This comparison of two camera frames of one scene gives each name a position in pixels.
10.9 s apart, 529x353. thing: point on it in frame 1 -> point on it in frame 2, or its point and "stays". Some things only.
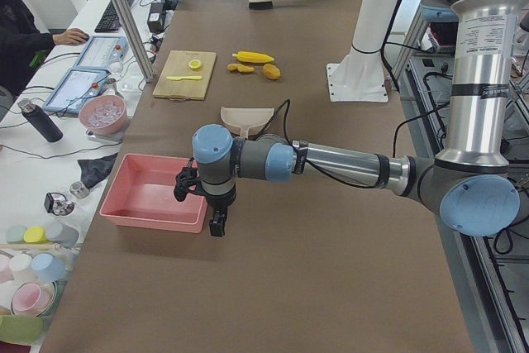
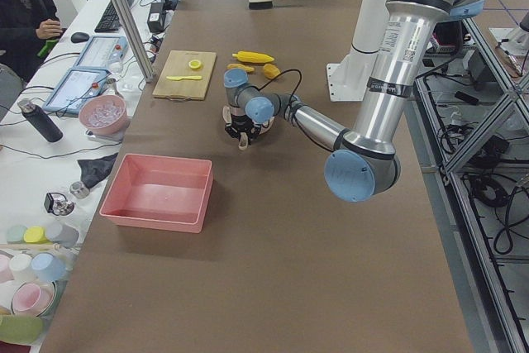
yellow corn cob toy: [249, 56] stays
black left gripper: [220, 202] -> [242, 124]
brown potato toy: [271, 72] stays
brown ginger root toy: [240, 67] stays
